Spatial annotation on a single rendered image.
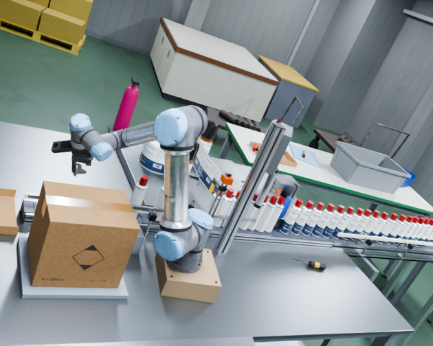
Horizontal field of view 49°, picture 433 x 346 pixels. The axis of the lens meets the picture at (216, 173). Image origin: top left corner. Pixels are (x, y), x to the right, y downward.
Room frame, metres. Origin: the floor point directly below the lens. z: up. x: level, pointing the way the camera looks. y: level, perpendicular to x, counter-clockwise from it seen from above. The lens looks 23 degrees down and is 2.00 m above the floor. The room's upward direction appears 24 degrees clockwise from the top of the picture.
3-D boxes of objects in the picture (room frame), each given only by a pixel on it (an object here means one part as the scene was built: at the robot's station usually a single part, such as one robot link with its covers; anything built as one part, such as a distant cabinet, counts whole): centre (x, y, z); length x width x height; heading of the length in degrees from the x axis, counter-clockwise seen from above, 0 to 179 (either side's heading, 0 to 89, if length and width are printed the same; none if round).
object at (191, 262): (1.60, -0.02, 0.97); 0.15 x 0.15 x 0.10
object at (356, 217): (2.52, -0.84, 0.98); 0.05 x 0.05 x 0.20
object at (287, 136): (2.00, -0.18, 1.38); 0.17 x 0.10 x 0.19; 178
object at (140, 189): (1.81, 0.27, 0.98); 0.05 x 0.05 x 0.20
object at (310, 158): (3.98, -0.64, 0.81); 0.32 x 0.24 x 0.01; 8
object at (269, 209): (2.18, -0.32, 0.98); 0.05 x 0.05 x 0.20
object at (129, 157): (2.45, 0.09, 0.86); 0.80 x 0.67 x 0.05; 123
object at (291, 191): (2.32, -0.35, 1.01); 0.14 x 0.13 x 0.26; 123
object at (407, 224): (2.76, -1.20, 0.98); 0.05 x 0.05 x 0.20
